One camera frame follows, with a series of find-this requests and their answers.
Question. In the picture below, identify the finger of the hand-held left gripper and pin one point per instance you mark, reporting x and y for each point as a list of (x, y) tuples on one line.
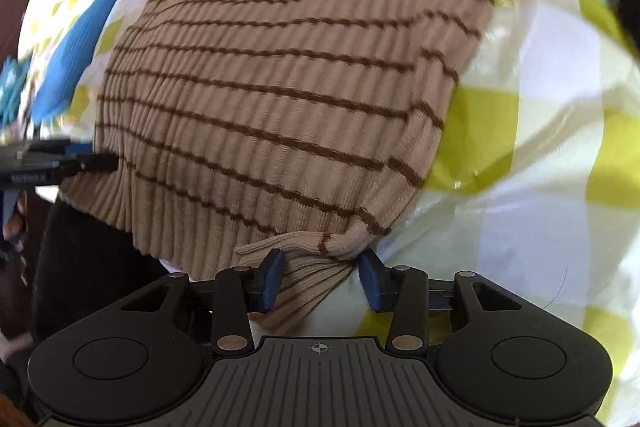
[(50, 145), (95, 163)]

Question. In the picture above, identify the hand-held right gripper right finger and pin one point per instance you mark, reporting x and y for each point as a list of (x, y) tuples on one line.
[(370, 279)]

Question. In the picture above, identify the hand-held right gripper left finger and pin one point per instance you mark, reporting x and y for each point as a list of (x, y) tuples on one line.
[(273, 279)]

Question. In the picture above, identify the tan brown-striped ribbed sweater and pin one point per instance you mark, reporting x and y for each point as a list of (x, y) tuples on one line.
[(280, 107)]

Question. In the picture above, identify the blue knit garment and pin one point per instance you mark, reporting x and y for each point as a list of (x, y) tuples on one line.
[(75, 57)]

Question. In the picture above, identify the person's dark pants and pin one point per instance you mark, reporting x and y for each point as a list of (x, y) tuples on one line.
[(85, 272)]

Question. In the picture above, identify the yellow-green checkered bed sheet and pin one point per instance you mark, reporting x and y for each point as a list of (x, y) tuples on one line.
[(540, 167)]

